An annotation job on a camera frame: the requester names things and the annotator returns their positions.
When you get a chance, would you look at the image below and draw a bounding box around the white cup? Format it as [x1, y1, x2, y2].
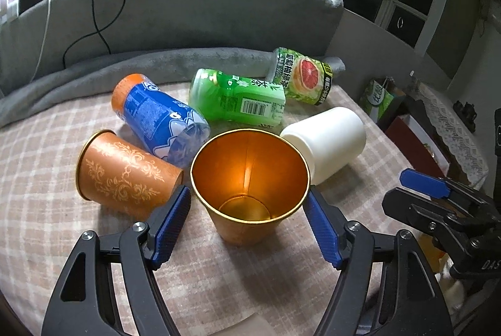
[279, 107, 367, 186]

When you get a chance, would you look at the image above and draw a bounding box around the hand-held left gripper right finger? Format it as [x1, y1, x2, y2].
[303, 187, 455, 336]

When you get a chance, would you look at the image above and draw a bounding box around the white cable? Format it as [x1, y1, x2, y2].
[37, 0, 52, 78]

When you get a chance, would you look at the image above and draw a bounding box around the dark small figurine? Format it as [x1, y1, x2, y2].
[453, 100, 478, 133]

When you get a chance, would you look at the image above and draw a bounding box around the green white box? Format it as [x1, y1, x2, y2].
[360, 78, 397, 124]

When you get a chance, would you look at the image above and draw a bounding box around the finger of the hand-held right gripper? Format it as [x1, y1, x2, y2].
[381, 187, 476, 243]
[399, 168, 501, 221]

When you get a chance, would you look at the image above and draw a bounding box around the grapefruit label drink bottle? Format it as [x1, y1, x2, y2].
[270, 47, 334, 107]

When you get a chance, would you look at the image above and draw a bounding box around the red paper bag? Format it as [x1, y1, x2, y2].
[385, 115, 451, 179]

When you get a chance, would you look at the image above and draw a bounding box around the orange cup with floral pattern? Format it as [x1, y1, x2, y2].
[75, 130, 184, 213]

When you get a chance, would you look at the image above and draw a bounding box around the black cable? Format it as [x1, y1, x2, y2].
[63, 0, 127, 69]

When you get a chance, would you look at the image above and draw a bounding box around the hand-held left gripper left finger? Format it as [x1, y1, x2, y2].
[41, 184, 192, 336]

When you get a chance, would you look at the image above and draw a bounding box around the white lace cloth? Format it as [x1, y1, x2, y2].
[415, 82, 491, 189]

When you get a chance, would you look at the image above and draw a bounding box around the green tea bottle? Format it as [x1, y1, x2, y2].
[189, 69, 286, 126]

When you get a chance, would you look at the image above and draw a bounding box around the blue and orange drink bottle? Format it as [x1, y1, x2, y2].
[111, 73, 211, 169]

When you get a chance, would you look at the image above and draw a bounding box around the grey sofa cushion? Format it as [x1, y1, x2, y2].
[0, 0, 347, 129]

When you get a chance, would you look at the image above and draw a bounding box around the plain orange metal cup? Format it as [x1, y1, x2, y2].
[190, 129, 312, 246]

